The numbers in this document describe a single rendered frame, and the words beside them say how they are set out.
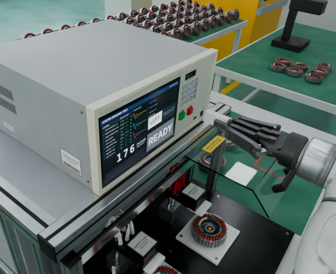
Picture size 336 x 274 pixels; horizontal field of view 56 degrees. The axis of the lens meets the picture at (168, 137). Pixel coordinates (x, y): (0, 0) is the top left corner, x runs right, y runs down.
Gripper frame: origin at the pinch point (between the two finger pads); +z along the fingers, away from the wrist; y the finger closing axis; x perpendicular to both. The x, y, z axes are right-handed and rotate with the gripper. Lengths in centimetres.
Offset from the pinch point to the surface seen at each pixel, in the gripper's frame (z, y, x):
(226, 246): -9.7, 3.1, -43.0
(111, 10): 309, 277, -76
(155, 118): 9.7, -11.1, 1.3
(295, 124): -3, 98, -47
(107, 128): 9.8, -25.9, 5.7
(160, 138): 9.7, -8.6, -5.6
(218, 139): 4.0, 13.2, -14.7
